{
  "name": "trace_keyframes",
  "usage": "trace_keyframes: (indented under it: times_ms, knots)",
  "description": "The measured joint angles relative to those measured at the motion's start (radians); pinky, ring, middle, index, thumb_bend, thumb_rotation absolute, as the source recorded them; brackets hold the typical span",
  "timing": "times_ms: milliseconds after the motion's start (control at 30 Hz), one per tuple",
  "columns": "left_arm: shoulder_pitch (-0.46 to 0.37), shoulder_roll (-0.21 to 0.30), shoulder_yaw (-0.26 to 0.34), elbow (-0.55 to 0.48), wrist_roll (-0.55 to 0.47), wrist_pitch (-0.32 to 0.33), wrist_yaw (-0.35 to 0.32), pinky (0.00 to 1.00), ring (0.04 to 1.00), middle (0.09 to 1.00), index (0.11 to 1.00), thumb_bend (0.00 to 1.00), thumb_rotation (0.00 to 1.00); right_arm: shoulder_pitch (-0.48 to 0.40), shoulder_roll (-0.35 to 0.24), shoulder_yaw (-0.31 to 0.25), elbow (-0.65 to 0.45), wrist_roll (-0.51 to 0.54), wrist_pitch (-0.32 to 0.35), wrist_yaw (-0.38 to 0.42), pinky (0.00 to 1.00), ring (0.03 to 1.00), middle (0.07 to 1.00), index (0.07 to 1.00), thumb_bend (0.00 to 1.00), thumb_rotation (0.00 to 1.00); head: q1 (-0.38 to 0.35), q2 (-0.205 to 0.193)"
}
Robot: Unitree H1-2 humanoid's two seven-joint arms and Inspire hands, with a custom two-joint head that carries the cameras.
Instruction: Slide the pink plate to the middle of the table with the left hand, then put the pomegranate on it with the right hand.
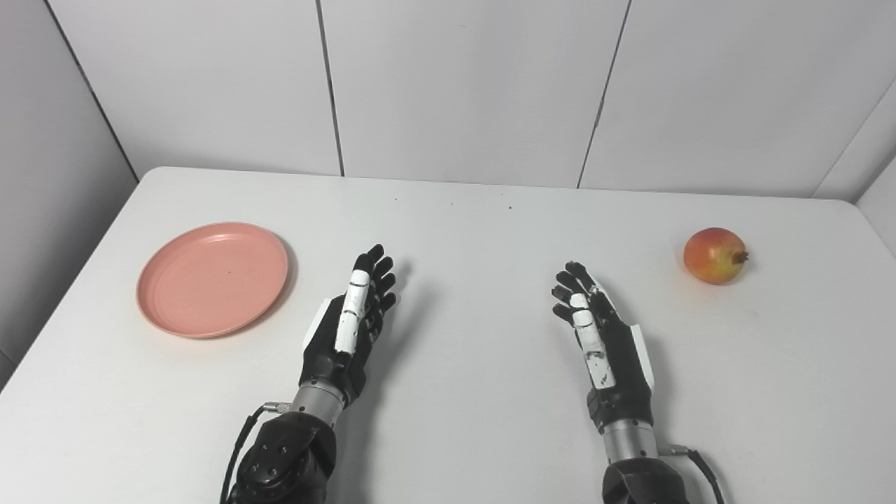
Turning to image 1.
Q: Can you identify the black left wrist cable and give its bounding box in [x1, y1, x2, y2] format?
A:
[219, 400, 292, 504]

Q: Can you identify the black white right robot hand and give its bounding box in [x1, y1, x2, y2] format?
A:
[551, 262, 656, 434]

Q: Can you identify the red yellow pomegranate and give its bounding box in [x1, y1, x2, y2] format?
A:
[683, 227, 750, 286]

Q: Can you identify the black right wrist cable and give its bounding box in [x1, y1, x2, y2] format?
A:
[658, 444, 727, 504]

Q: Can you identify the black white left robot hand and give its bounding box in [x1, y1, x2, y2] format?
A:
[300, 244, 398, 407]

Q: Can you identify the pink round plate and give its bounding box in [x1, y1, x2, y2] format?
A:
[136, 222, 289, 340]

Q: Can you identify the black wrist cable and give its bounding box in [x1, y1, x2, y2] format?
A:
[658, 444, 727, 504]
[219, 400, 292, 504]

